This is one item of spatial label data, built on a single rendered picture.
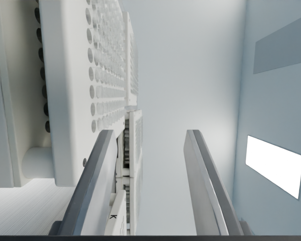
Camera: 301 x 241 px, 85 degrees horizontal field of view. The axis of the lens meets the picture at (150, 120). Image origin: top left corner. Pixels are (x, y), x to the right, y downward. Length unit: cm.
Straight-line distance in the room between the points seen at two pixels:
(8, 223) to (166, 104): 347
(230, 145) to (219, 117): 70
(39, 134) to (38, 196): 9
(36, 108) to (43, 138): 3
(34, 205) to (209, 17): 405
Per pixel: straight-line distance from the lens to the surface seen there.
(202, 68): 379
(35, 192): 24
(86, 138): 16
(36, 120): 18
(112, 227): 34
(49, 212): 28
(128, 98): 45
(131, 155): 62
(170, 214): 453
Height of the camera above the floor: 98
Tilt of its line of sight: level
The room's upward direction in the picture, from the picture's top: 90 degrees clockwise
